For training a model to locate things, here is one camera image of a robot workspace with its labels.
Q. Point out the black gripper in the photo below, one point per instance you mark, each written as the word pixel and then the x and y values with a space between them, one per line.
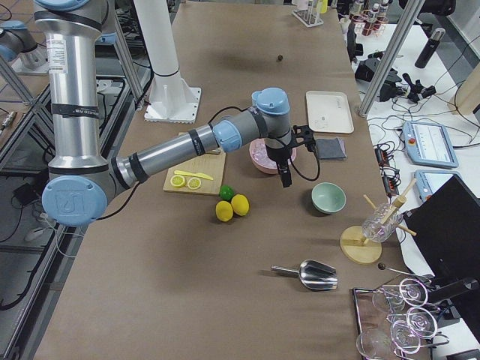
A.
pixel 278 154

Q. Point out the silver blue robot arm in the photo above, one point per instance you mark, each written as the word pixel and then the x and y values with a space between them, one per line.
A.
pixel 82 182

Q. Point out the wooden cup stand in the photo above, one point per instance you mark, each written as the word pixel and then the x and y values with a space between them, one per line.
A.
pixel 363 251

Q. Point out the pink bowl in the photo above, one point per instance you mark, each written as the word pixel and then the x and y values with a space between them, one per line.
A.
pixel 260 159

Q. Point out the mint green bowl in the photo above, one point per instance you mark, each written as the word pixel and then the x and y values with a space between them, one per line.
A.
pixel 328 198

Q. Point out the grey folded cloth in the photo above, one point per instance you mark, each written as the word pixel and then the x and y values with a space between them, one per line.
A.
pixel 331 149

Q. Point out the yellow lemon right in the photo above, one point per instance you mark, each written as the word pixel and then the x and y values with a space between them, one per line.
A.
pixel 240 204

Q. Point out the yellow lemon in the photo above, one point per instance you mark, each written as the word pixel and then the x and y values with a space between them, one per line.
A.
pixel 224 211
pixel 240 204

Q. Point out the green lime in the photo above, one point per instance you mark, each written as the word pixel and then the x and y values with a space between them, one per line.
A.
pixel 226 193

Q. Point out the yellow lemon left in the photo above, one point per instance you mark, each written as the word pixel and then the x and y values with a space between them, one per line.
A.
pixel 224 211

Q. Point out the wooden cutting board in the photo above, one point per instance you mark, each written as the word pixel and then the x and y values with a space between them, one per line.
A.
pixel 209 168

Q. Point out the cream rabbit tray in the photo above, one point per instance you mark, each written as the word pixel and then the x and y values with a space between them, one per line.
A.
pixel 328 112

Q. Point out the yellow plastic knife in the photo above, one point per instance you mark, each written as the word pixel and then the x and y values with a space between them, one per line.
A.
pixel 191 174

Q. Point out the lemon half inner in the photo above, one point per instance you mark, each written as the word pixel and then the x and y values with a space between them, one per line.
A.
pixel 194 183

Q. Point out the metal scoop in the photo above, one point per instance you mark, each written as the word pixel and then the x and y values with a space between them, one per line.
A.
pixel 312 274

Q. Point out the lemon half near edge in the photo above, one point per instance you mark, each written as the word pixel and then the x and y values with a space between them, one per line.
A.
pixel 177 181

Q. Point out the clear glass on stand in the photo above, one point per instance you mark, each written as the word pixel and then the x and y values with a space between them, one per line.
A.
pixel 376 229

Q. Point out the blue teach pendant lower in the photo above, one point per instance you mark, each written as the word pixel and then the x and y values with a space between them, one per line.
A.
pixel 430 181

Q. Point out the blue teach pendant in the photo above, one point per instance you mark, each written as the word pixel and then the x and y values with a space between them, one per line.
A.
pixel 430 181
pixel 429 145

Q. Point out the blue teach pendant upper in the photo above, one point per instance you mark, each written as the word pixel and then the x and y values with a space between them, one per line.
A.
pixel 429 145

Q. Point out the white tube rack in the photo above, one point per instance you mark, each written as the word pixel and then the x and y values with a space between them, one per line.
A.
pixel 308 12

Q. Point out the metal glass tray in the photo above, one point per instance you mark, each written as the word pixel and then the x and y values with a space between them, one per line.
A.
pixel 368 317

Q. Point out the black laptop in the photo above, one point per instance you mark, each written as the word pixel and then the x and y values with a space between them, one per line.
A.
pixel 447 231

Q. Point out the wine glass top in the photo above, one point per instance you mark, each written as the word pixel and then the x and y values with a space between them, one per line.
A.
pixel 394 298

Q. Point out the wine glass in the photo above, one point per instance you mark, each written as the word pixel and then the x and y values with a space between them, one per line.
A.
pixel 394 298
pixel 398 341
pixel 420 320

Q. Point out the wine glass bottom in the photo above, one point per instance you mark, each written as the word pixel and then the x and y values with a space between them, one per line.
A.
pixel 398 341

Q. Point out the black thermos bottle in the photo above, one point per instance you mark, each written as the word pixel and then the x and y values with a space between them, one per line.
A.
pixel 430 47

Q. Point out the wine glass middle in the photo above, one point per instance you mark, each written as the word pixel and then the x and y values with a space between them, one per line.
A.
pixel 420 320

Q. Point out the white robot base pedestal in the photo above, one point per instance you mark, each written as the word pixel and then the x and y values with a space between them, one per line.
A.
pixel 170 98

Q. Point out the copper wire bottle rack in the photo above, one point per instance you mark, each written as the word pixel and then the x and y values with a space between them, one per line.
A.
pixel 370 22

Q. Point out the aluminium frame post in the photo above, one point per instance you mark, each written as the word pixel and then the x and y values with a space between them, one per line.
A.
pixel 411 11

